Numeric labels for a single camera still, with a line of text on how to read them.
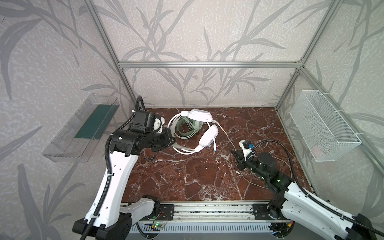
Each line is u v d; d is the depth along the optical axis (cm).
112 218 36
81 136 64
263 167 58
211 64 96
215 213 75
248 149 64
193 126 100
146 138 46
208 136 52
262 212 72
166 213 72
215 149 52
